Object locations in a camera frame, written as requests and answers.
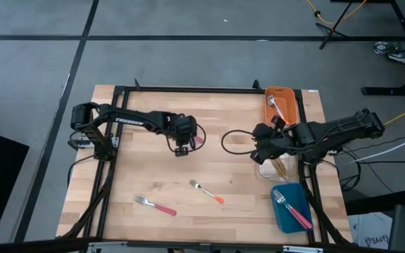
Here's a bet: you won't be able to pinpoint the white printed box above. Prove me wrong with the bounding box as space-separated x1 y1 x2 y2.
347 212 394 251

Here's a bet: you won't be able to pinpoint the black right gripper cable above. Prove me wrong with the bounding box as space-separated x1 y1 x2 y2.
220 129 260 156

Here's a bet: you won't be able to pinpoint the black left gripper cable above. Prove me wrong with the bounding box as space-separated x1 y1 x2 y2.
165 122 207 153

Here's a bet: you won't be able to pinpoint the black left arm cable bundle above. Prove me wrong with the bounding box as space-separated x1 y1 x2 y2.
60 160 115 240

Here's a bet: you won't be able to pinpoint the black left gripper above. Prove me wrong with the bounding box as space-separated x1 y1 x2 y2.
169 114 198 150

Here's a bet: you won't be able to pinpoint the black floor cables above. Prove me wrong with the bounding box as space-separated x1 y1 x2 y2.
328 131 405 193

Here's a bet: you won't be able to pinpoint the white cable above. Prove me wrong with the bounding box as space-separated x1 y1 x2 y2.
349 129 405 164

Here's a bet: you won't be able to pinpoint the black aluminium rig frame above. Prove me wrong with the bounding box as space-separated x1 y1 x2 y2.
56 79 353 253

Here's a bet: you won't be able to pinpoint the person's shoe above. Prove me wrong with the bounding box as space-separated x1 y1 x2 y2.
387 49 405 67
372 41 401 56

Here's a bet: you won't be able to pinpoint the black desk frame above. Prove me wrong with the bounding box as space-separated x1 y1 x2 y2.
328 0 405 97

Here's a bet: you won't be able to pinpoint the blue plastic bin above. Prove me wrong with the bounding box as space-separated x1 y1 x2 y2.
270 182 314 234

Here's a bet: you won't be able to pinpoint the silver aluminium bracket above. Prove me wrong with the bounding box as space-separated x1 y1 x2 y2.
282 245 325 253
87 241 128 253

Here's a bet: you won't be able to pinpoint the orange-handled silver fork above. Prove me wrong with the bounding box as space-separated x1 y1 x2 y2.
188 179 225 205
266 94 288 124

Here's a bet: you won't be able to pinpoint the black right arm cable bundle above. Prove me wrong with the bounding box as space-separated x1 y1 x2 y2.
297 163 352 244

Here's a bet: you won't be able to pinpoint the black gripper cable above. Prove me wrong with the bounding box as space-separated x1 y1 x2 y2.
165 122 207 153
220 129 260 156

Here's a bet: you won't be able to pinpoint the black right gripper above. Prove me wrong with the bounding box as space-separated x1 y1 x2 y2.
250 122 297 165

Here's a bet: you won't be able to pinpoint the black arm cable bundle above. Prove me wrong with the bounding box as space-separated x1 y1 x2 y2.
297 163 352 244
60 160 115 240

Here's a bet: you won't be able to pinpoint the black tripod stand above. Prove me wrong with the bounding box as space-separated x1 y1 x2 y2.
314 0 355 51

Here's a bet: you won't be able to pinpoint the orange plastic bin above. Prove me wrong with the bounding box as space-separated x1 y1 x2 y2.
264 86 298 127

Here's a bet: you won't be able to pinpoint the clear plastic bin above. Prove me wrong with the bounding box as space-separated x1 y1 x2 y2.
257 123 307 183

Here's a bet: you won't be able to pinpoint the yellow floor cable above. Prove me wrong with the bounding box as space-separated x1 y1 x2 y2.
381 100 405 127
305 0 368 25

